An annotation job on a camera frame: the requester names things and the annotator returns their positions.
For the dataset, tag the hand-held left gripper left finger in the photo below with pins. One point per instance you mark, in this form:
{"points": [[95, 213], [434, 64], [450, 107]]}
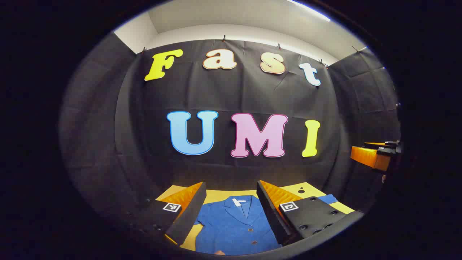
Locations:
{"points": [[190, 216]]}

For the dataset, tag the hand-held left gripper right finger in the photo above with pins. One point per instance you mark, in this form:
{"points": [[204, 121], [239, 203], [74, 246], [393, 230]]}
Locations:
{"points": [[270, 213]]}

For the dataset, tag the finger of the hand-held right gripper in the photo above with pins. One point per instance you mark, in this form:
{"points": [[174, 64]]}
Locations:
{"points": [[368, 157], [375, 144]]}

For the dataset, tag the row of backdrop clips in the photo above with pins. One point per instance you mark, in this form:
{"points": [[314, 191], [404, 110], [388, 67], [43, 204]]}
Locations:
{"points": [[223, 38]]}

